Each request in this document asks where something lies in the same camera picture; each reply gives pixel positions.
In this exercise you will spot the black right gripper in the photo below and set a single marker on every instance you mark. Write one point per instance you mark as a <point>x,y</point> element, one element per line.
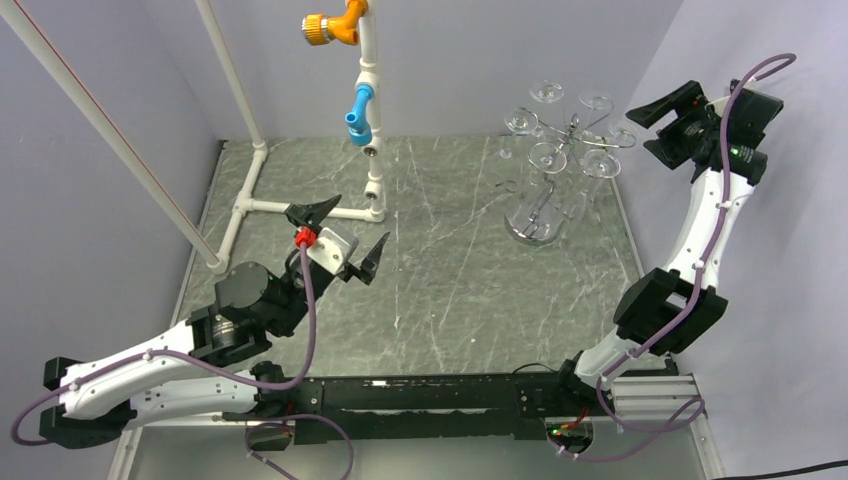
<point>669,154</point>

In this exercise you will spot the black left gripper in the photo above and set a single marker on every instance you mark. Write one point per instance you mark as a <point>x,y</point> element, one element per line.
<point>369,264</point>

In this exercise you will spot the clear wine glass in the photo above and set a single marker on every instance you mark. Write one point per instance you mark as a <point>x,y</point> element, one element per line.
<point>545,93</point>
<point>518,138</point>
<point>548,161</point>
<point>622,134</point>
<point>594,110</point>
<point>598,166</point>

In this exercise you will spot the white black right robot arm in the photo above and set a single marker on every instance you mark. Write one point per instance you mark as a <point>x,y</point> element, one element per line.
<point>667,309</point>

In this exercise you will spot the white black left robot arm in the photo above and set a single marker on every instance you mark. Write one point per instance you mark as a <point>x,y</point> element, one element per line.
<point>240,354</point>

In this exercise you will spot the clear wine glass back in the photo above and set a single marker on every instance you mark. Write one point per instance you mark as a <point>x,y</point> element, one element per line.
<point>622,134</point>

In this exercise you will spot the chrome wine glass rack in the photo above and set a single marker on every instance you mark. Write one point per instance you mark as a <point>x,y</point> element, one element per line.
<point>567,168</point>

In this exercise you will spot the blue pipe nozzle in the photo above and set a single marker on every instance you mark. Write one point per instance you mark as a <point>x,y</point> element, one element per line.
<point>359,129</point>

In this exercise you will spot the orange pipe nozzle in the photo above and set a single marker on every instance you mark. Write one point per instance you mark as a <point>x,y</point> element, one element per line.
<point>319,29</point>

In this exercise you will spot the white diagonal pole red stripe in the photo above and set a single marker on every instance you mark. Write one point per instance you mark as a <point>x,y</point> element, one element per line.
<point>36,41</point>

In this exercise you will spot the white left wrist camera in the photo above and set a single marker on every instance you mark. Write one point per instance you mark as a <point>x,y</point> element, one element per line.
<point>331,248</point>

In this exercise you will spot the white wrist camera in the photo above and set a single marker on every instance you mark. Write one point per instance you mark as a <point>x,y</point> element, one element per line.
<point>331,248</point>
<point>719,105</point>

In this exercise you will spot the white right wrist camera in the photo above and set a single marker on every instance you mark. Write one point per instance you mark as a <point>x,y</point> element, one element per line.
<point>719,105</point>

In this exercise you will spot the white PVC pipe frame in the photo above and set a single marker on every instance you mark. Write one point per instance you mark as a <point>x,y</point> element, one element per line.
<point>244,201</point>

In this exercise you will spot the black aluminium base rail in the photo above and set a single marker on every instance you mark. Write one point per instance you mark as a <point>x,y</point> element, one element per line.
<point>522,405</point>

